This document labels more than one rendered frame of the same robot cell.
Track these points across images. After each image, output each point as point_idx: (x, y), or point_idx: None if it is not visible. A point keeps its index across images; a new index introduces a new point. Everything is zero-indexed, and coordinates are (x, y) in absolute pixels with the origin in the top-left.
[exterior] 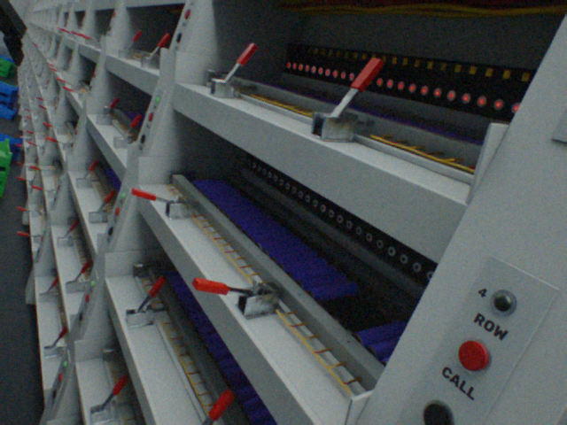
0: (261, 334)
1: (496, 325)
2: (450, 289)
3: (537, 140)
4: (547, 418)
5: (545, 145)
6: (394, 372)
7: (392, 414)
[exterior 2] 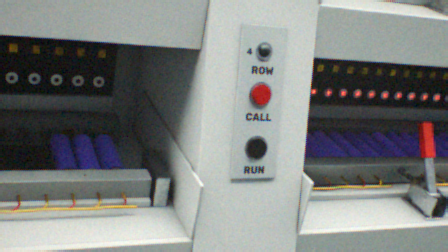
0: (4, 241)
1: (265, 67)
2: (224, 60)
3: None
4: (305, 101)
5: None
6: (210, 145)
7: (222, 173)
